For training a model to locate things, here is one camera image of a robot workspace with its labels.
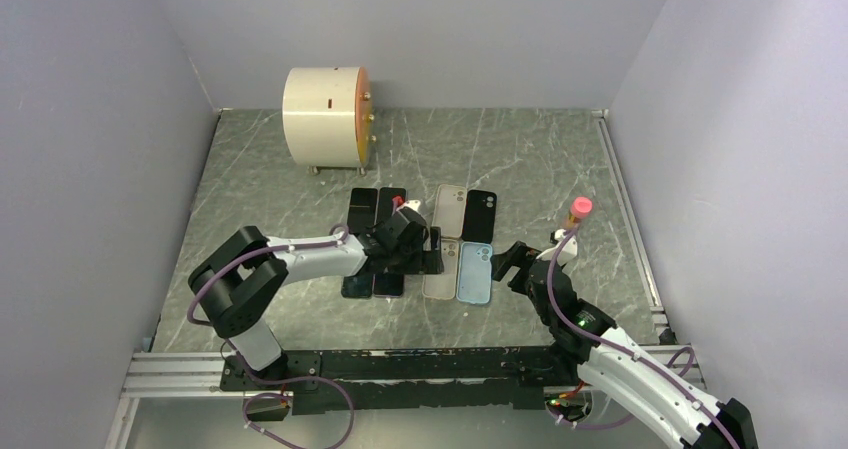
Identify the phone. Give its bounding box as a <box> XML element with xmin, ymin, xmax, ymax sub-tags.
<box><xmin>346</xmin><ymin>188</ymin><xmax>378</xmax><ymax>234</ymax></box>
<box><xmin>340</xmin><ymin>274</ymin><xmax>374</xmax><ymax>299</ymax></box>
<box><xmin>372</xmin><ymin>273</ymin><xmax>405</xmax><ymax>298</ymax></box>

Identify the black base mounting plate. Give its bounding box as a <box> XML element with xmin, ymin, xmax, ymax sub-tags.
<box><xmin>220</xmin><ymin>346</ymin><xmax>578</xmax><ymax>415</ymax></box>

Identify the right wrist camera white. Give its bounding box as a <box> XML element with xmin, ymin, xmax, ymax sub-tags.
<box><xmin>550</xmin><ymin>229</ymin><xmax>578</xmax><ymax>265</ymax></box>

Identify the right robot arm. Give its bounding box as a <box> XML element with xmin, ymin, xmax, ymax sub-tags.
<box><xmin>492</xmin><ymin>242</ymin><xmax>758</xmax><ymax>448</ymax></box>

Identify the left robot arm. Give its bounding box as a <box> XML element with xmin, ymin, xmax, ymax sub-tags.
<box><xmin>186</xmin><ymin>203</ymin><xmax>444</xmax><ymax>389</ymax></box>

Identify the beige phone case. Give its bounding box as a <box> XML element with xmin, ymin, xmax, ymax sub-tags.
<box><xmin>432</xmin><ymin>184</ymin><xmax>467</xmax><ymax>239</ymax></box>

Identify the white cylindrical drum device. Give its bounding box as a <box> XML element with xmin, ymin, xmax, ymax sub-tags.
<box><xmin>281</xmin><ymin>66</ymin><xmax>375</xmax><ymax>175</ymax></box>

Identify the pale pink phone case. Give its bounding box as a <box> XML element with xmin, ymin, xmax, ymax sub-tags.
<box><xmin>422</xmin><ymin>238</ymin><xmax>460</xmax><ymax>300</ymax></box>

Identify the light blue phone case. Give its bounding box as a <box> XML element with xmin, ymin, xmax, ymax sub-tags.
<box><xmin>456</xmin><ymin>242</ymin><xmax>493</xmax><ymax>305</ymax></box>

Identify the black phone case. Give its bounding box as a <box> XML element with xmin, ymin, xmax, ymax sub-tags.
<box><xmin>460</xmin><ymin>189</ymin><xmax>498</xmax><ymax>244</ymax></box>

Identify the black smartphone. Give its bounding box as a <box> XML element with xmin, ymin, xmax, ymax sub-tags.
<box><xmin>377</xmin><ymin>187</ymin><xmax>407</xmax><ymax>214</ymax></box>

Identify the pink capped small bottle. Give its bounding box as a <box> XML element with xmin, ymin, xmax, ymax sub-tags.
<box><xmin>562</xmin><ymin>196</ymin><xmax>593</xmax><ymax>230</ymax></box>

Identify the aluminium frame rail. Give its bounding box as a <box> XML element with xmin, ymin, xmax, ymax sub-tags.
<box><xmin>104</xmin><ymin>306</ymin><xmax>727</xmax><ymax>449</ymax></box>

